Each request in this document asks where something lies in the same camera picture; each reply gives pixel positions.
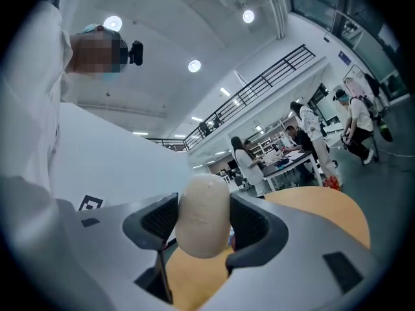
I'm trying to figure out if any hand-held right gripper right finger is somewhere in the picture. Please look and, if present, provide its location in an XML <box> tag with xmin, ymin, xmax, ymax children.
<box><xmin>199</xmin><ymin>192</ymin><xmax>386</xmax><ymax>311</ymax></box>

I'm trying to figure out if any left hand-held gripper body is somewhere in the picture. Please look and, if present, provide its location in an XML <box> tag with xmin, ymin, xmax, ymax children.
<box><xmin>77</xmin><ymin>194</ymin><xmax>104</xmax><ymax>212</ymax></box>

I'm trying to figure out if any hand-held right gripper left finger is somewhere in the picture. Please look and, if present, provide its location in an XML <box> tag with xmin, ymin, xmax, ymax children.
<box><xmin>61</xmin><ymin>192</ymin><xmax>179</xmax><ymax>311</ymax></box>

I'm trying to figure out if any beige egg-shaped object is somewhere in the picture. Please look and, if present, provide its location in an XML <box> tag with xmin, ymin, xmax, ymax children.
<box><xmin>174</xmin><ymin>173</ymin><xmax>231</xmax><ymax>259</ymax></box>

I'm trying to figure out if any red bag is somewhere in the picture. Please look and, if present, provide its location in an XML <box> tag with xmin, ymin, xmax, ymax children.
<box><xmin>322</xmin><ymin>175</ymin><xmax>343</xmax><ymax>190</ymax></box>

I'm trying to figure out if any black-topped desk with white legs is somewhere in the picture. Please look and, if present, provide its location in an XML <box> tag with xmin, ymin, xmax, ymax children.
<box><xmin>261</xmin><ymin>149</ymin><xmax>324</xmax><ymax>189</ymax></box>

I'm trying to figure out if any person's white shirt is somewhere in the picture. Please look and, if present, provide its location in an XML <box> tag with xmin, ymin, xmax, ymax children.
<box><xmin>0</xmin><ymin>5</ymin><xmax>75</xmax><ymax>194</ymax></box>

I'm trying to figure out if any person's head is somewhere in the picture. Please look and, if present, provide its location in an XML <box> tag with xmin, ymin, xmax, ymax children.
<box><xmin>69</xmin><ymin>23</ymin><xmax>130</xmax><ymax>84</ymax></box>

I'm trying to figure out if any black and green bag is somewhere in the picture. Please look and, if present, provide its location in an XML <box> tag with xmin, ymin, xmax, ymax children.
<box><xmin>375</xmin><ymin>108</ymin><xmax>395</xmax><ymax>143</ymax></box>

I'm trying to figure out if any pink hanging garment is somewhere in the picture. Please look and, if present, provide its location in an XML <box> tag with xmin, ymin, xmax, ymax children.
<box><xmin>344</xmin><ymin>77</ymin><xmax>369</xmax><ymax>98</ymax></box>

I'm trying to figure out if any black hanging garment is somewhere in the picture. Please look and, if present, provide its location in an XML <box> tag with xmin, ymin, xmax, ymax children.
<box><xmin>363</xmin><ymin>73</ymin><xmax>382</xmax><ymax>98</ymax></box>

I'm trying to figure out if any black balcony railing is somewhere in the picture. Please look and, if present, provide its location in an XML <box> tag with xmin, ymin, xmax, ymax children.
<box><xmin>147</xmin><ymin>43</ymin><xmax>317</xmax><ymax>152</ymax></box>

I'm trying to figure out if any black head-worn camera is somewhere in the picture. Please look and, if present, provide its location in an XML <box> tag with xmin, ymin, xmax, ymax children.
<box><xmin>128</xmin><ymin>40</ymin><xmax>144</xmax><ymax>67</ymax></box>

